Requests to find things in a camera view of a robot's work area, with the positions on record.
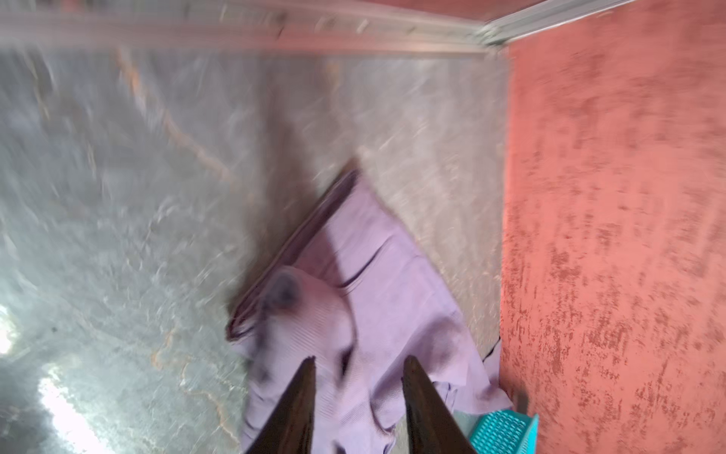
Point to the teal plastic basket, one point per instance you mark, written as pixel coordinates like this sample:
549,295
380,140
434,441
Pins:
505,432

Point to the right aluminium corner post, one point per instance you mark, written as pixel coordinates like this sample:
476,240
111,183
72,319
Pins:
543,16

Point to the purple trousers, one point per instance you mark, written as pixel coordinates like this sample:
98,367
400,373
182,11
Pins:
352,290

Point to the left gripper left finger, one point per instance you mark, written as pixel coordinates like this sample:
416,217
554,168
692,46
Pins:
290,427

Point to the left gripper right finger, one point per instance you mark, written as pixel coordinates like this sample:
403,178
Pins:
432,429

